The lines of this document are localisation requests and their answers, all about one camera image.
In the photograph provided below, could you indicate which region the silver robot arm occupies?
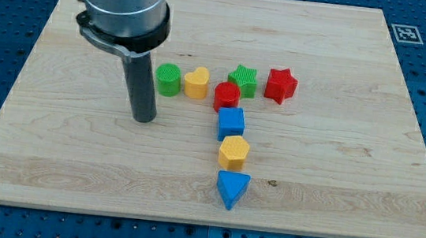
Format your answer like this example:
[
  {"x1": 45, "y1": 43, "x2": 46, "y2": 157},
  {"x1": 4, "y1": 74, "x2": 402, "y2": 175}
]
[{"x1": 76, "y1": 0, "x2": 170, "y2": 67}]

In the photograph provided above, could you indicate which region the blue cube block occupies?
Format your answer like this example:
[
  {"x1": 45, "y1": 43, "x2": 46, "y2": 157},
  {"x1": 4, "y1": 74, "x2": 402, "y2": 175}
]
[{"x1": 217, "y1": 107, "x2": 245, "y2": 141}]

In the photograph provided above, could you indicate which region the red cylinder block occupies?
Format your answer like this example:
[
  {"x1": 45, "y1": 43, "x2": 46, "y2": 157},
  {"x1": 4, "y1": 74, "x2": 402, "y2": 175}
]
[{"x1": 213, "y1": 82, "x2": 241, "y2": 112}]

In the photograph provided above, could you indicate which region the yellow hexagon block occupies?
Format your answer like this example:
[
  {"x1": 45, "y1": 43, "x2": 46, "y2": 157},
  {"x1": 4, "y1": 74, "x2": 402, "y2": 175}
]
[{"x1": 218, "y1": 135, "x2": 250, "y2": 172}]

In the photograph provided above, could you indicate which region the yellow heart block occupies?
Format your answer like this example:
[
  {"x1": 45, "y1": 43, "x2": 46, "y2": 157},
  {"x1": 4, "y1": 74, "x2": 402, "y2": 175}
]
[{"x1": 184, "y1": 66, "x2": 210, "y2": 99}]

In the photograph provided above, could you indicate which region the green star block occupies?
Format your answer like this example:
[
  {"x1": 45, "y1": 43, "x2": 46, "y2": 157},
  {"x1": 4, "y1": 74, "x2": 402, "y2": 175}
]
[{"x1": 227, "y1": 64, "x2": 258, "y2": 99}]

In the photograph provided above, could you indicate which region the wooden board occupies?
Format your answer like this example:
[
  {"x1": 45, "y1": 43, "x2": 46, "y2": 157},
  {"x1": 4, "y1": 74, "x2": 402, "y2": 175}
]
[{"x1": 0, "y1": 0, "x2": 426, "y2": 238}]

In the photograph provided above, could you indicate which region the green cylinder block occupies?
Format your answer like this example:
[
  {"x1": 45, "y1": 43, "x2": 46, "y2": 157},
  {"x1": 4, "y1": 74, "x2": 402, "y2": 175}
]
[{"x1": 155, "y1": 63, "x2": 181, "y2": 97}]

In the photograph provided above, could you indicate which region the blue triangle block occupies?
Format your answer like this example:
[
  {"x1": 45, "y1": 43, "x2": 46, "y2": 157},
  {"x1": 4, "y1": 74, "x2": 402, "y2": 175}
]
[{"x1": 216, "y1": 170, "x2": 251, "y2": 210}]

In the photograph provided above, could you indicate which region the red star block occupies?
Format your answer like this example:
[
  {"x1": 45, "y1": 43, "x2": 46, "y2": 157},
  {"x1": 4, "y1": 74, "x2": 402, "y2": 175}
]
[{"x1": 264, "y1": 69, "x2": 298, "y2": 105}]

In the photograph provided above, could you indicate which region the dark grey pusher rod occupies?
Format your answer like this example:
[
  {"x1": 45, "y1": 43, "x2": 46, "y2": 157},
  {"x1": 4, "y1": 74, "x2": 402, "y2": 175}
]
[{"x1": 122, "y1": 52, "x2": 157, "y2": 123}]

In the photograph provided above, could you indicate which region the white fiducial marker tag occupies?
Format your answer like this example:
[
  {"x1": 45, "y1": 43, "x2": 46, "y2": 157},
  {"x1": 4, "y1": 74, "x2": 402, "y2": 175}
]
[{"x1": 391, "y1": 24, "x2": 423, "y2": 45}]

